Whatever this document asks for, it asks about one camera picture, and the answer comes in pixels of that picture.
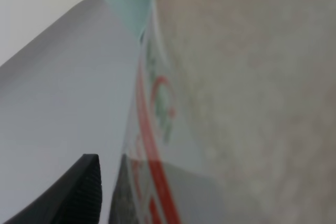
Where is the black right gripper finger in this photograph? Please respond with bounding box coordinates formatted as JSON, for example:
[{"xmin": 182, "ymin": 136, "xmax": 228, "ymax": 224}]
[{"xmin": 6, "ymin": 154, "xmax": 102, "ymax": 223}]

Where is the clear plastic drink bottle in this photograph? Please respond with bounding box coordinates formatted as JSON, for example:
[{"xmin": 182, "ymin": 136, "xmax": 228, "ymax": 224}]
[{"xmin": 109, "ymin": 0, "xmax": 335, "ymax": 223}]

